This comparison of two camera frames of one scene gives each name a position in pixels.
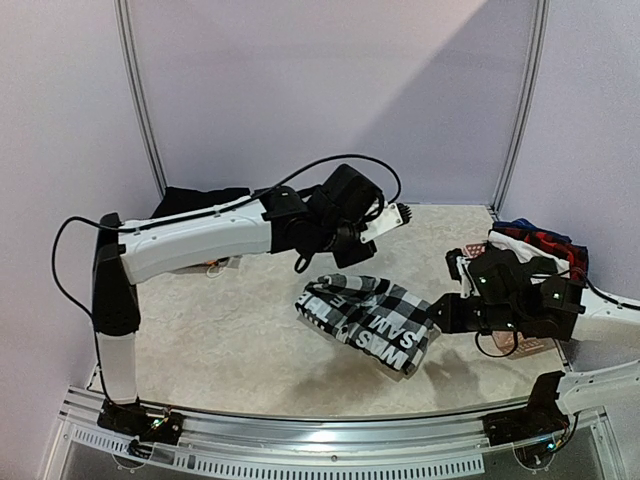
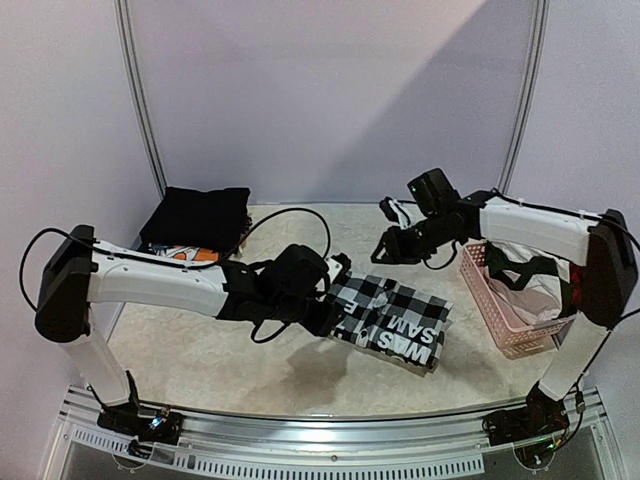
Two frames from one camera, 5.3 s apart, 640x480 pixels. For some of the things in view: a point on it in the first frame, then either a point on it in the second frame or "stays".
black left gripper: (349, 259) → (323, 324)
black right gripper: (451, 314) → (398, 236)
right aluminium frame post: (542, 14) stays
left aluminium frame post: (139, 92) stays
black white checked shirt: (386, 322) stays
